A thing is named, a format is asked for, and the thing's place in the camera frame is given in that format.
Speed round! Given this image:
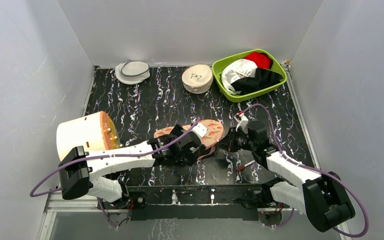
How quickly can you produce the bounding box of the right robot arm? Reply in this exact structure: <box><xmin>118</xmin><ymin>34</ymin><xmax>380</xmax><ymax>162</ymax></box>
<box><xmin>217</xmin><ymin>121</ymin><xmax>356</xmax><ymax>232</ymax></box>

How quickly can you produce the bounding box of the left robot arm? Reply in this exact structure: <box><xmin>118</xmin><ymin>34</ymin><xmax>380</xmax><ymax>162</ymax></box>
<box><xmin>58</xmin><ymin>122</ymin><xmax>208</xmax><ymax>208</ymax></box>

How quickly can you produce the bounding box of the red-tipped white pen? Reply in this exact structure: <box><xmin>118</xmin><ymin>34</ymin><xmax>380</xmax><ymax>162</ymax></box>
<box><xmin>236</xmin><ymin>160</ymin><xmax>256</xmax><ymax>172</ymax></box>

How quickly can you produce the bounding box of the black garment in basin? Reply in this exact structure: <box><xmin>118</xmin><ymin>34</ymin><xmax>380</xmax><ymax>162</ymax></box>
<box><xmin>231</xmin><ymin>68</ymin><xmax>283</xmax><ymax>95</ymax></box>

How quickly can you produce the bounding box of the white garment in basin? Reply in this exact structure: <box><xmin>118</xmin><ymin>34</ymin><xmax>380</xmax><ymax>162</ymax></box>
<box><xmin>220</xmin><ymin>58</ymin><xmax>258</xmax><ymax>95</ymax></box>

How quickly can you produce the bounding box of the red garment in basin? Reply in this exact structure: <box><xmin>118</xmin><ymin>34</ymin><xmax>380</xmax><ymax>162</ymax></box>
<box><xmin>244</xmin><ymin>52</ymin><xmax>274</xmax><ymax>70</ymax></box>

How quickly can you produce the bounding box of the green plastic basin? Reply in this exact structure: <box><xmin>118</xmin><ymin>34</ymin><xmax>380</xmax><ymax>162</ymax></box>
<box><xmin>212</xmin><ymin>49</ymin><xmax>287</xmax><ymax>103</ymax></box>

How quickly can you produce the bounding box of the white drum with orange lid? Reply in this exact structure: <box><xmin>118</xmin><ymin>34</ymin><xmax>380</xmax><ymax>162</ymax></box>
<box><xmin>56</xmin><ymin>111</ymin><xmax>121</xmax><ymax>161</ymax></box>

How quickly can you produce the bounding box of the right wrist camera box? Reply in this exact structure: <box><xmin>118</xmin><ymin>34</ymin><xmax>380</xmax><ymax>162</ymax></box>
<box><xmin>233</xmin><ymin>111</ymin><xmax>249</xmax><ymax>132</ymax></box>

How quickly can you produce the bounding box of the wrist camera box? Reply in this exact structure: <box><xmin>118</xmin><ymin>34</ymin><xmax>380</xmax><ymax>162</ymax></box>
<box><xmin>191</xmin><ymin>122</ymin><xmax>208</xmax><ymax>139</ymax></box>
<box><xmin>233</xmin><ymin>111</ymin><xmax>249</xmax><ymax>132</ymax></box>

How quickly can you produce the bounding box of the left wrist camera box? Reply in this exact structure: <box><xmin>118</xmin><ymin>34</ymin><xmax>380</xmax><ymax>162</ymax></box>
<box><xmin>191</xmin><ymin>122</ymin><xmax>208</xmax><ymax>139</ymax></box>

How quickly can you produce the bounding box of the aluminium table frame rail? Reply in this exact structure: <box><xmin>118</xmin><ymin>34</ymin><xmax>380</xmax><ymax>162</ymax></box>
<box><xmin>44</xmin><ymin>189</ymin><xmax>103</xmax><ymax>214</ymax></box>

